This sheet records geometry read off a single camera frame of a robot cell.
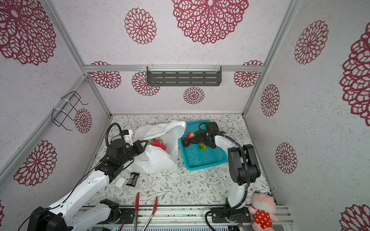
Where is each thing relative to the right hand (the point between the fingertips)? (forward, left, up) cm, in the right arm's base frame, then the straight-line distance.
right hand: (203, 138), depth 98 cm
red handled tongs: (-42, +36, -4) cm, 56 cm away
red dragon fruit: (-6, +30, +2) cm, 30 cm away
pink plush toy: (-41, -28, -2) cm, 50 cm away
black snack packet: (-29, +42, -4) cm, 51 cm away
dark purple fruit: (-3, +12, -1) cm, 12 cm away
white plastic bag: (-24, +27, +12) cm, 38 cm away
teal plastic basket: (-12, +5, -6) cm, 15 cm away
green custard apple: (-6, 0, -1) cm, 6 cm away
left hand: (-14, +32, +14) cm, 38 cm away
